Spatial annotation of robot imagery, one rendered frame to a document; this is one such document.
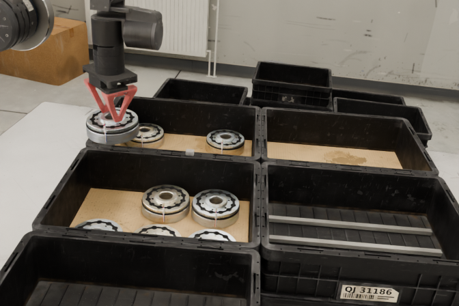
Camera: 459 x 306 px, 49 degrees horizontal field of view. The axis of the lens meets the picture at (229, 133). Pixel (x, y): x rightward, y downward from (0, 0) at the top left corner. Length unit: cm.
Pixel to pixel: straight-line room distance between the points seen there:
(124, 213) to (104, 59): 35
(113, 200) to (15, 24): 49
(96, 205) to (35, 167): 46
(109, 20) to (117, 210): 42
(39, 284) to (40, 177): 59
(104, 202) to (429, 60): 341
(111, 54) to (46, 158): 71
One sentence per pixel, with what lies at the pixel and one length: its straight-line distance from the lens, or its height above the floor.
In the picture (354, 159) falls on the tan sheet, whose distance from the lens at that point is 140.
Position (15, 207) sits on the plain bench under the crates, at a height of 70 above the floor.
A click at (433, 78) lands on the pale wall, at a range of 430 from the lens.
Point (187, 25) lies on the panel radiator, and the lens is 408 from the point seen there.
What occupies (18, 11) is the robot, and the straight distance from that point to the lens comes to 136.
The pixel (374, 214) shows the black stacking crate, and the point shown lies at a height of 83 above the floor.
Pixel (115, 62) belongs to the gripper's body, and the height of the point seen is 117.
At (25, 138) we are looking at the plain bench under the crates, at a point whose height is 70.
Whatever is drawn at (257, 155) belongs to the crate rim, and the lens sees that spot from 114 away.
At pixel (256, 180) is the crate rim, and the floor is 92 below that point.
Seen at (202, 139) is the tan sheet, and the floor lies 83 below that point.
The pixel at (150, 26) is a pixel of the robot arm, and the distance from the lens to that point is 92.
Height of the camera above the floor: 149
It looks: 27 degrees down
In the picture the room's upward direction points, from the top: 4 degrees clockwise
